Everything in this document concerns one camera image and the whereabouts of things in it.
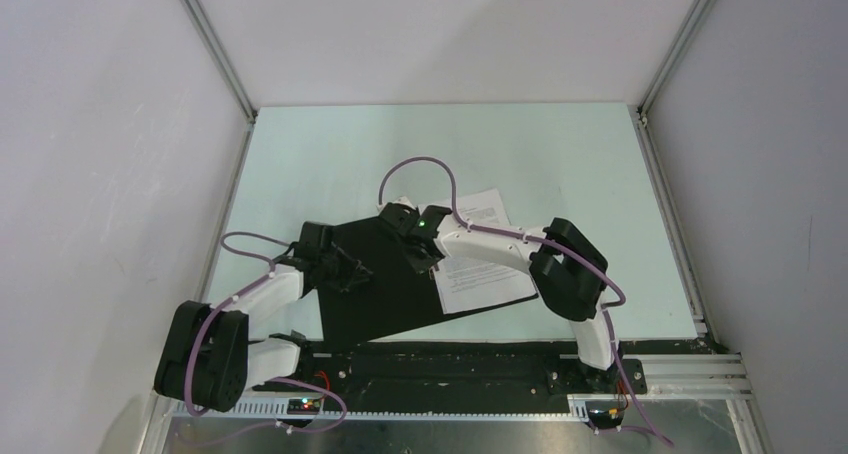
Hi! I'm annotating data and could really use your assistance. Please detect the beige and black file folder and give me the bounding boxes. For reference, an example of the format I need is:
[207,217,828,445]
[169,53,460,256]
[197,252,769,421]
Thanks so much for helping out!
[315,217,522,348]

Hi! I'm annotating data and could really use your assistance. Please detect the printed text paper sheets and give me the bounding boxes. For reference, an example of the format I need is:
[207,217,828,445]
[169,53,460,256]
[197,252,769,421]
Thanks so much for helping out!
[430,188,536,314]

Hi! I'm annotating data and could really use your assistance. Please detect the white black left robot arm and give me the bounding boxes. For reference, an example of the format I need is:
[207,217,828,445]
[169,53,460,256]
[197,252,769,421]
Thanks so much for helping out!
[153,222,373,416]

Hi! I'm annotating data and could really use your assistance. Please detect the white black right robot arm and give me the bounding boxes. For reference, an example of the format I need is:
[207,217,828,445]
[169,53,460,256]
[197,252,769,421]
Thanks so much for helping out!
[378,202,622,392]

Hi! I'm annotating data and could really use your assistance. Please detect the left controller board with leds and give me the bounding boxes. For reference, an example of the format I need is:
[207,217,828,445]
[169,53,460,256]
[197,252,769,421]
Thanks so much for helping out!
[286,397,323,416]

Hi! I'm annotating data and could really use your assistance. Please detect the controller board with leds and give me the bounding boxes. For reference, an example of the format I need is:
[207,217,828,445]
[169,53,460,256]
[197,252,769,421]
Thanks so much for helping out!
[585,407,626,431]
[286,397,323,416]

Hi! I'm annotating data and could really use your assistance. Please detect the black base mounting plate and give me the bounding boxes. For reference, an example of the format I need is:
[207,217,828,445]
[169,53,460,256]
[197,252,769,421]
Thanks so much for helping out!
[251,338,649,416]

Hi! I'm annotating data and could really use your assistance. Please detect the right controller board with leds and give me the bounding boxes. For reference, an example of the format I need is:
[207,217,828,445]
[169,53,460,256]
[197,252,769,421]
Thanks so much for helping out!
[585,407,626,431]

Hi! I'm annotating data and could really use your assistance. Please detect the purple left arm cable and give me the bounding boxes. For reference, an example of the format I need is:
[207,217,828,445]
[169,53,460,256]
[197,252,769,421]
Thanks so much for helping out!
[184,231,349,436]

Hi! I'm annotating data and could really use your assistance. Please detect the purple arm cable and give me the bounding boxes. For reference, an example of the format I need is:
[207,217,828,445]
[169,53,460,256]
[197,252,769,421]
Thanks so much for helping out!
[377,156,677,449]
[184,231,349,436]

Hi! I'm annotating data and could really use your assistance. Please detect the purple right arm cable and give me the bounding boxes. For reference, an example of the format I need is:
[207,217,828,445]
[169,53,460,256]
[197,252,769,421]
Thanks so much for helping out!
[377,156,677,449]

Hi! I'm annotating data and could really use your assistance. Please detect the left aluminium corner post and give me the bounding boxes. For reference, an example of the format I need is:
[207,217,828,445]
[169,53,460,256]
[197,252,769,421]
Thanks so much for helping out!
[179,0,258,124]

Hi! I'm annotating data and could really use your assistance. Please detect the aluminium corner post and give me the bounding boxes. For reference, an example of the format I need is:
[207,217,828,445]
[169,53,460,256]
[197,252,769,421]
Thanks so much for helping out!
[636,0,717,118]
[179,0,258,124]

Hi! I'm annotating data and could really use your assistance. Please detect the aluminium frame rail front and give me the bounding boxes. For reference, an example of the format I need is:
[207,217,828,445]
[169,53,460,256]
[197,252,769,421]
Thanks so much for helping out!
[150,352,755,426]

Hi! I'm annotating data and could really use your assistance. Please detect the right aluminium corner post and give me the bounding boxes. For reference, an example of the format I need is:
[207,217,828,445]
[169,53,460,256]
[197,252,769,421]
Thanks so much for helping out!
[636,0,717,118]

